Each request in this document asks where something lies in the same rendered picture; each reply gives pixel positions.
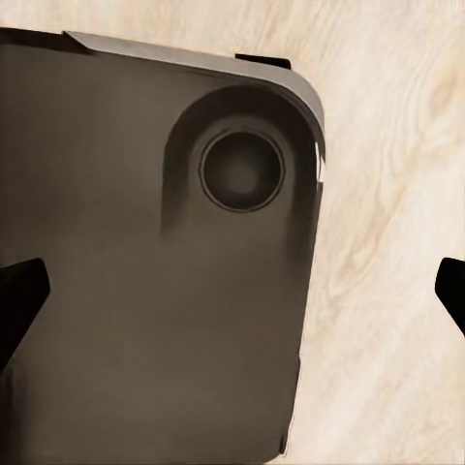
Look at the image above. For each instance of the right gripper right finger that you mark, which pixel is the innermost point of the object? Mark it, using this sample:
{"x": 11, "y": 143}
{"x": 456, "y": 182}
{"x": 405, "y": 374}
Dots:
{"x": 450, "y": 288}

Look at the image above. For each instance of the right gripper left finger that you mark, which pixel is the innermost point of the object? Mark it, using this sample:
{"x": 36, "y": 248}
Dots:
{"x": 24, "y": 288}

